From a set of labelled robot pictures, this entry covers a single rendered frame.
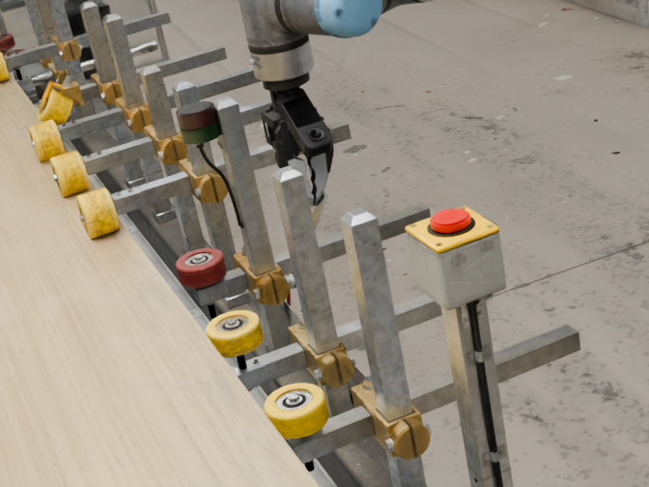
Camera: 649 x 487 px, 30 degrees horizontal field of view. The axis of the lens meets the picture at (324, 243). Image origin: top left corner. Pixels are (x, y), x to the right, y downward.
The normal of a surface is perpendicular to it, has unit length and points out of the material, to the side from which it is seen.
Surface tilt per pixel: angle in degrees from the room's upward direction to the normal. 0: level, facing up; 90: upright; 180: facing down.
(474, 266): 90
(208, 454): 0
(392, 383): 90
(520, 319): 0
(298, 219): 90
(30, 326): 0
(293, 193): 90
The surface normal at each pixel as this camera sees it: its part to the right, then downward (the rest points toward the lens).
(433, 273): -0.91, 0.32
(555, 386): -0.18, -0.89
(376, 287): 0.38, 0.33
